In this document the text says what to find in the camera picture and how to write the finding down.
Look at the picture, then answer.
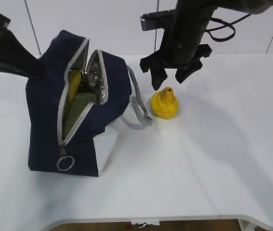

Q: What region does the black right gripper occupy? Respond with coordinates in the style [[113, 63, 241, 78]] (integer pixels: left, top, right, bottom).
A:
[[140, 24, 212, 90]]

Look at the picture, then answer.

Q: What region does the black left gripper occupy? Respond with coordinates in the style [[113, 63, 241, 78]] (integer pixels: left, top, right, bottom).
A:
[[0, 14, 46, 79]]

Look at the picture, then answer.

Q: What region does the green lid lunch box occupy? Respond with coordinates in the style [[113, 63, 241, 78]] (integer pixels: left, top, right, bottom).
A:
[[63, 93, 97, 138]]

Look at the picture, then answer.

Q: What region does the navy blue lunch bag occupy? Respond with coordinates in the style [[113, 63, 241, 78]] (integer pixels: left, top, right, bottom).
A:
[[26, 30, 153, 177]]

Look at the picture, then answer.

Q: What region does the yellow pear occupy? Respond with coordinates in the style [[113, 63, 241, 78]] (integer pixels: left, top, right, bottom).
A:
[[150, 87, 179, 119]]

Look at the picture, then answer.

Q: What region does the yellow banana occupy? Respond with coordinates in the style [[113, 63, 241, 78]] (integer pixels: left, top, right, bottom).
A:
[[66, 70, 82, 106]]

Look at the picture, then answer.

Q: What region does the black cable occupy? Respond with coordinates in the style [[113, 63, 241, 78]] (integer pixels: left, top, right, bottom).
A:
[[205, 13, 252, 43]]

